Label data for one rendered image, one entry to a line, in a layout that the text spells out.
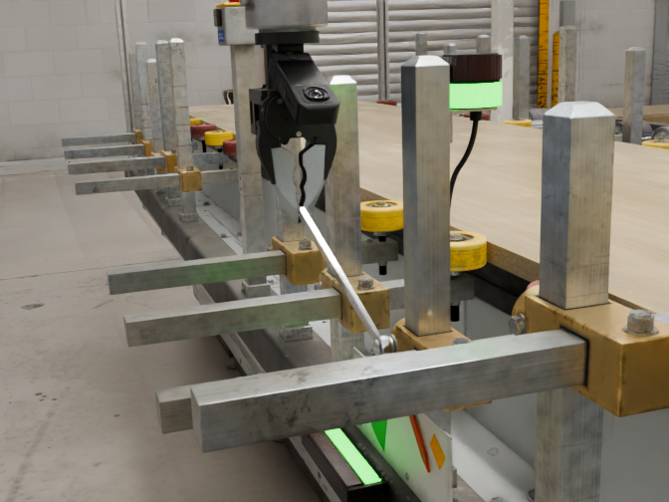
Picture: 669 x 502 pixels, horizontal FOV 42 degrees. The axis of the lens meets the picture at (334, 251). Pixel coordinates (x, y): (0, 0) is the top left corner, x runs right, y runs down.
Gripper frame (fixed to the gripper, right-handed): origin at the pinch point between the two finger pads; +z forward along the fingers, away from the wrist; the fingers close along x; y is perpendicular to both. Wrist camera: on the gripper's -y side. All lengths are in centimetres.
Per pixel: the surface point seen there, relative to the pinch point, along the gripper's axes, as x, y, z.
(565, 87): -116, 123, -3
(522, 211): -38.7, 16.7, 6.6
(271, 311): 3.4, 2.4, 11.9
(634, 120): -116, 93, 4
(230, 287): -4, 66, 27
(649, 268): -34.6, -16.9, 6.5
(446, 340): -8.0, -21.0, 9.5
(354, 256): -8.6, 6.1, 7.5
